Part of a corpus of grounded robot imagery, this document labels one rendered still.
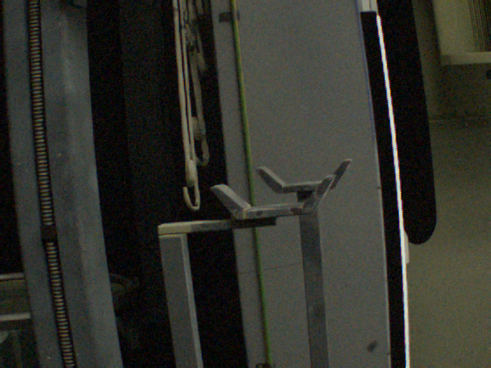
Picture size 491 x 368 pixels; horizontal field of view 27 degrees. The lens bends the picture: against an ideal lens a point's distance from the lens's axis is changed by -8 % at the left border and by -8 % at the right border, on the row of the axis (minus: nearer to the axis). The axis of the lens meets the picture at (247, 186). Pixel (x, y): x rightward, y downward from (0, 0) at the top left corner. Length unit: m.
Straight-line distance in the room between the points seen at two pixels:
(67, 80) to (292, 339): 0.59
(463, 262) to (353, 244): 1.68
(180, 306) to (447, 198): 2.35
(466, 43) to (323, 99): 1.57
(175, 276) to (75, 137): 0.15
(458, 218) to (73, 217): 2.27
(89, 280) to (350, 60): 0.56
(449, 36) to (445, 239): 0.58
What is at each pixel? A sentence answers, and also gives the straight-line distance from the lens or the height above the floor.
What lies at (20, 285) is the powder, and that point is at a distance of 2.20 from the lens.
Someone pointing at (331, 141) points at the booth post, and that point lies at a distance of 1.27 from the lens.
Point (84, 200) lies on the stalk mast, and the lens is 0.82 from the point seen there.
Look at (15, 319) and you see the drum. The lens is 1.70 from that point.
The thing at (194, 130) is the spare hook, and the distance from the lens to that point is 1.35.
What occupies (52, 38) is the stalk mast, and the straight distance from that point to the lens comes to 0.81.
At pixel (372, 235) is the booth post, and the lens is 1.27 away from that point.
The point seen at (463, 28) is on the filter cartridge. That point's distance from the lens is 2.82.
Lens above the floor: 1.16
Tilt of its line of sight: 4 degrees down
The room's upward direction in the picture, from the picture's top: 6 degrees counter-clockwise
